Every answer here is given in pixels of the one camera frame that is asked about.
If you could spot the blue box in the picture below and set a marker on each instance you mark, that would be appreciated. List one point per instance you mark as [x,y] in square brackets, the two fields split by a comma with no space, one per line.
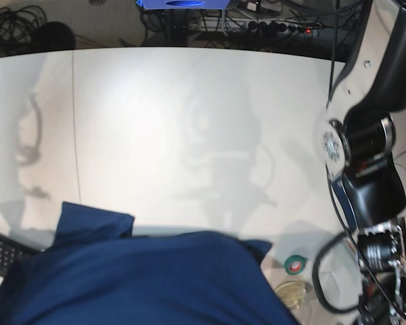
[185,4]

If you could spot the dark blue t-shirt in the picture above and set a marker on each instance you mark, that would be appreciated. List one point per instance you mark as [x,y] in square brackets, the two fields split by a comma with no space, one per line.
[98,272]

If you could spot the clear glass jar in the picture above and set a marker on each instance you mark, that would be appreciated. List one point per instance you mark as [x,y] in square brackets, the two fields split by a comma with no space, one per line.
[293,295]

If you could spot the black round stool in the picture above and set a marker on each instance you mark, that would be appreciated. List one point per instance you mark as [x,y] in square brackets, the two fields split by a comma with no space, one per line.
[52,36]

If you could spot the black computer keyboard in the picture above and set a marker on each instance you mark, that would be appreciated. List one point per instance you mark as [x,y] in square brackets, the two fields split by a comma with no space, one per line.
[12,250]

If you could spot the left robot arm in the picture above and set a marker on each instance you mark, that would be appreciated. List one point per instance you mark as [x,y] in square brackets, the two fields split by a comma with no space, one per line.
[357,137]

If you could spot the green tape roll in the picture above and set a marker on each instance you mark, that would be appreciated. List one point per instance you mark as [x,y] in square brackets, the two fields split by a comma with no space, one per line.
[295,264]

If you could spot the white power strip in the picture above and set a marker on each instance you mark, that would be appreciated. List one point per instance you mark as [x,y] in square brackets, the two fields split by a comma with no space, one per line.
[266,27]

